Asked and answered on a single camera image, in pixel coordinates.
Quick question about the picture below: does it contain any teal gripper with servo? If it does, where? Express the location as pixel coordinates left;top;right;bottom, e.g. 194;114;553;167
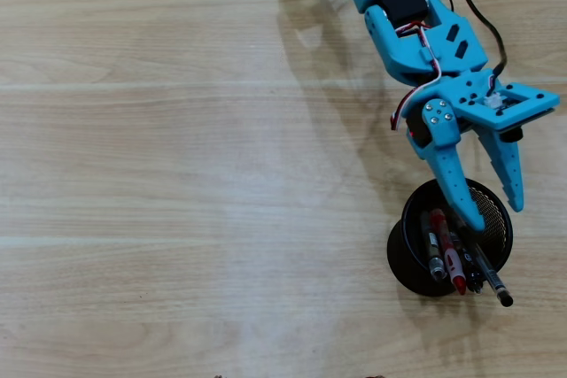
402;67;527;233

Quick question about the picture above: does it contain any black grip silver tip pen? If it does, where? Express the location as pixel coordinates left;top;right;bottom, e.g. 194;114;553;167
418;211;447;282

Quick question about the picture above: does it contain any red clear barrel pen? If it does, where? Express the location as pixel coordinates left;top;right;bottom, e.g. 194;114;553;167
428;207;469;297

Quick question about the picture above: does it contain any clear barrel black pen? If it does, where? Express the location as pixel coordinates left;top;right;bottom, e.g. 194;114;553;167
455;218;515;309

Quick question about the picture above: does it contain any black mesh pen holder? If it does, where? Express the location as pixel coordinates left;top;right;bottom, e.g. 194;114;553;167
386;177;515;297

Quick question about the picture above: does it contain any teal framed wrist camera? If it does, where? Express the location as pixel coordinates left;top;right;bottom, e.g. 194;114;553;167
454;80;561;143

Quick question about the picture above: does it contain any red white black servo wire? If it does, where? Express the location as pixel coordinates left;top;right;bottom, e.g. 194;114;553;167
389;19;444;132

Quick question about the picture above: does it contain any black camera cable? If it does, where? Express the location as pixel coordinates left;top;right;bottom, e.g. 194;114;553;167
444;0;508;98

